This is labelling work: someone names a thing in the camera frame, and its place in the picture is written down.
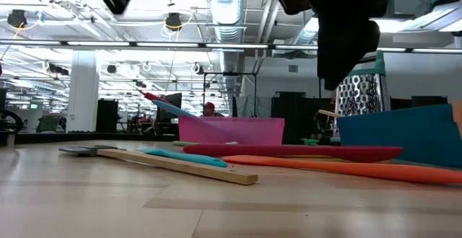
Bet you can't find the orange silicone spatula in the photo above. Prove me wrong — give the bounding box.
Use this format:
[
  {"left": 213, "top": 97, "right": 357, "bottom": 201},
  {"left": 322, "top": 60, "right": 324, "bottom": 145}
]
[{"left": 222, "top": 154, "right": 462, "bottom": 185}]

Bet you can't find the person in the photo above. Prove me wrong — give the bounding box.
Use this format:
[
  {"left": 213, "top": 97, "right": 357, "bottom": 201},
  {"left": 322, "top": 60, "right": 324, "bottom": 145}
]
[
  {"left": 312, "top": 102, "right": 339, "bottom": 141},
  {"left": 201, "top": 101, "right": 225, "bottom": 118}
]

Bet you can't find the office chair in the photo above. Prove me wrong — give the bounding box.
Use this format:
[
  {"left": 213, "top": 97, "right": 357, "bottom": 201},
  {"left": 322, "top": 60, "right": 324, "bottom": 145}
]
[{"left": 35, "top": 114, "right": 62, "bottom": 133}]

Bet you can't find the low black partition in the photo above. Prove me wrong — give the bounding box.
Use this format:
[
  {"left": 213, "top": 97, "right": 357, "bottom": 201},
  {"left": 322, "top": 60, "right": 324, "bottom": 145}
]
[{"left": 389, "top": 95, "right": 448, "bottom": 111}]

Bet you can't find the white building column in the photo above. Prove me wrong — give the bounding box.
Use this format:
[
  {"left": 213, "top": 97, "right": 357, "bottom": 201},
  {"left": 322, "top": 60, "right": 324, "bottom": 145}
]
[{"left": 66, "top": 50, "right": 100, "bottom": 133}]

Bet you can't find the blue plastic bin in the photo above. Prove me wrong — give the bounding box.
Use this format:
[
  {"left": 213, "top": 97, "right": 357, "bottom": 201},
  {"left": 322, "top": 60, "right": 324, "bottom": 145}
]
[{"left": 336, "top": 103, "right": 462, "bottom": 169}]

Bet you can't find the red slotted spoon metal shaft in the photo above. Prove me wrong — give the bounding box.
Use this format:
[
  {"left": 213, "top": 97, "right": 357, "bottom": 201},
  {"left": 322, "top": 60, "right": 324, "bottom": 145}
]
[{"left": 139, "top": 89, "right": 174, "bottom": 105}]

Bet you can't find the pink translucent plastic bin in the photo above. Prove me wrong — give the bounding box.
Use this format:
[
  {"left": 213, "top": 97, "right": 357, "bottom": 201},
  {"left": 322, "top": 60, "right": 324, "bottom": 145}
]
[{"left": 178, "top": 115, "right": 285, "bottom": 146}]

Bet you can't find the black partition screen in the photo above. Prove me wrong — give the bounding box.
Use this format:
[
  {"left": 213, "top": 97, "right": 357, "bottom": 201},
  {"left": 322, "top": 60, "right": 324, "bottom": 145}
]
[{"left": 270, "top": 92, "right": 336, "bottom": 145}]

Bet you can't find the large blue silicone spoon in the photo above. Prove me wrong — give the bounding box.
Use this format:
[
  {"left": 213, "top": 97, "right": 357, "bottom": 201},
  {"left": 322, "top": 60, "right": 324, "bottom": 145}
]
[{"left": 151, "top": 99, "right": 198, "bottom": 118}]

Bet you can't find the teal and steel box grater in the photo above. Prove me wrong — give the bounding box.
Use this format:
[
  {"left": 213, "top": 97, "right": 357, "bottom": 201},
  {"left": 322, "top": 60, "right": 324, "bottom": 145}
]
[{"left": 334, "top": 49, "right": 391, "bottom": 138}]

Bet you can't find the orange plastic bin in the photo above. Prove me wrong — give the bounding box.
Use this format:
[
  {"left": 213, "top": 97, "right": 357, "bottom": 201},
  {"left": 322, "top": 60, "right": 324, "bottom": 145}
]
[{"left": 452, "top": 100, "right": 462, "bottom": 138}]

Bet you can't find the grey spatula with wooden handle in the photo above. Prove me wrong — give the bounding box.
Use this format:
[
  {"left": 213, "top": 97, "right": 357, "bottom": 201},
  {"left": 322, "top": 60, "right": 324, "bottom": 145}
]
[{"left": 58, "top": 144, "right": 259, "bottom": 186}]

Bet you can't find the black ceiling cable reel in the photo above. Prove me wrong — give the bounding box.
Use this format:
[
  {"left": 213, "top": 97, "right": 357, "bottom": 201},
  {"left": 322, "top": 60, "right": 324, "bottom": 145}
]
[
  {"left": 165, "top": 12, "right": 183, "bottom": 30},
  {"left": 6, "top": 9, "right": 29, "bottom": 29}
]

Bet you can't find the black aluminium table frame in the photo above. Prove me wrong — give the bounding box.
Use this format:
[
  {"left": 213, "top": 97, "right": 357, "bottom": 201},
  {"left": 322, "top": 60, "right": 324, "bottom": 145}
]
[{"left": 14, "top": 131, "right": 180, "bottom": 142}]

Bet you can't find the blue silicone spatula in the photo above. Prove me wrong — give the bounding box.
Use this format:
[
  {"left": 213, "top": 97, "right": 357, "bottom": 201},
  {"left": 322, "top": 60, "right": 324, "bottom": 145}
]
[{"left": 139, "top": 147, "right": 229, "bottom": 169}]

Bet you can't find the black room monitor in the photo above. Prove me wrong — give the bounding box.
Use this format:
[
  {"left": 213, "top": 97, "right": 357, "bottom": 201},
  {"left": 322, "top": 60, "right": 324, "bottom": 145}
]
[{"left": 155, "top": 92, "right": 183, "bottom": 123}]

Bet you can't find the black cabinet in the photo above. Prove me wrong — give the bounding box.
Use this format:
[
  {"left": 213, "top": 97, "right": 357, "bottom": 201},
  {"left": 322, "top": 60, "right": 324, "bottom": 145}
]
[{"left": 95, "top": 99, "right": 119, "bottom": 133}]

